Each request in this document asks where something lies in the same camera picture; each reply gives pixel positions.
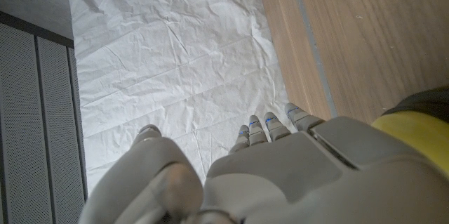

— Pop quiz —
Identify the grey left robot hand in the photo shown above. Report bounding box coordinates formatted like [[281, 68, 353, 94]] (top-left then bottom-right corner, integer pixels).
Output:
[[77, 102, 449, 224]]

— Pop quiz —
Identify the grey tape outline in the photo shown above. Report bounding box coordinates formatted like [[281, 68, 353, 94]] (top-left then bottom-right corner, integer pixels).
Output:
[[287, 0, 338, 119]]

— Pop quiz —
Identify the white wrinkled backdrop cloth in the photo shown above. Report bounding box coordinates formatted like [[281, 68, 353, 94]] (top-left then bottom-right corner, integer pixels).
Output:
[[55, 0, 299, 197]]

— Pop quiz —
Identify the yellow left cable tag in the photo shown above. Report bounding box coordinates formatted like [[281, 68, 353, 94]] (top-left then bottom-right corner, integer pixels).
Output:
[[370, 110, 449, 178]]

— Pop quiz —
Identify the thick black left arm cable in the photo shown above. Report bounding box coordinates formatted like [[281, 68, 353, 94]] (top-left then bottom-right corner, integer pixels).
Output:
[[382, 86, 449, 119]]

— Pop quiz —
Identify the dark perforated wall panel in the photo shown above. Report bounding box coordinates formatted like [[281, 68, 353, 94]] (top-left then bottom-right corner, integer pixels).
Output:
[[0, 11, 88, 224]]

